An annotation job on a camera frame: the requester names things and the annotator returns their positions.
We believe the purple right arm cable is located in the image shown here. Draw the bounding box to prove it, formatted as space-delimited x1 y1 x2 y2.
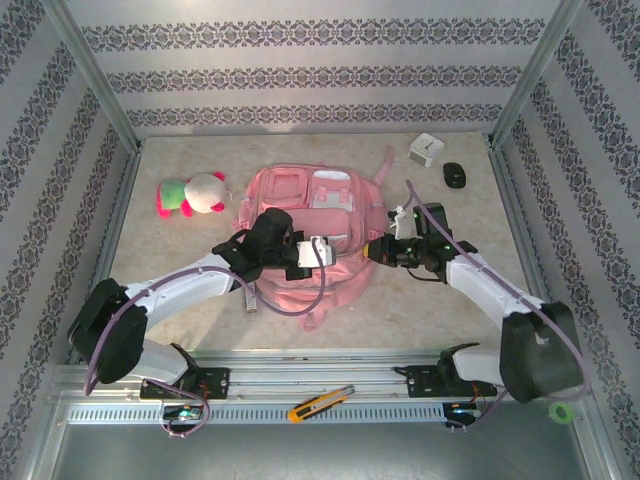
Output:
404 179 593 431

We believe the white square clock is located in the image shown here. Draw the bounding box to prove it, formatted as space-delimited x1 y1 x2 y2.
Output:
408 133 446 169

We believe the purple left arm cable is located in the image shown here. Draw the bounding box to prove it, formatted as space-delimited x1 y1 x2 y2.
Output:
82 238 329 440

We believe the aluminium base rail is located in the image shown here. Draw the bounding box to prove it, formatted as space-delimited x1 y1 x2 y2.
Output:
49 349 586 401

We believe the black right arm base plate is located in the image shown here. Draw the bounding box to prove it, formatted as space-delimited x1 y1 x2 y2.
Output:
394 364 496 400

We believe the white pink green plush toy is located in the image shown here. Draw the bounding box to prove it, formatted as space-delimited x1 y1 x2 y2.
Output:
157 171 236 220

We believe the aluminium side rail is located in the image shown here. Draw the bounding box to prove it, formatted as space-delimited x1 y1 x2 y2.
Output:
69 147 144 365
487 144 571 361

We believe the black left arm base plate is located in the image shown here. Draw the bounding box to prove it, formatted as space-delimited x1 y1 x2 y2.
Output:
139 367 232 401

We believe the pink backpack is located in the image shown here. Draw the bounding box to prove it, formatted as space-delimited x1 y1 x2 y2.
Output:
232 144 396 334

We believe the black computer mouse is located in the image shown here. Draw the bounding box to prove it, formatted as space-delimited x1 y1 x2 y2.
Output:
442 162 469 190

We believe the aluminium frame post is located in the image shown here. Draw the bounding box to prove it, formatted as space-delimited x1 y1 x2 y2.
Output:
42 0 144 151
487 0 586 150

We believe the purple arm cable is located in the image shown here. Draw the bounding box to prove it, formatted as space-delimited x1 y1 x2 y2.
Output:
82 238 329 440
404 179 593 431

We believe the yellow utility knife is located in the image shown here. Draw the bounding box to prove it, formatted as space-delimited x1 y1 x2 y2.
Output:
287 383 356 425

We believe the green tape roll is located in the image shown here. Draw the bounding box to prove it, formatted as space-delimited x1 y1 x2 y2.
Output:
548 401 575 425

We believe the slotted grey cable duct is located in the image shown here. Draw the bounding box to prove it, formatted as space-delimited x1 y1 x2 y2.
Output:
64 402 447 426

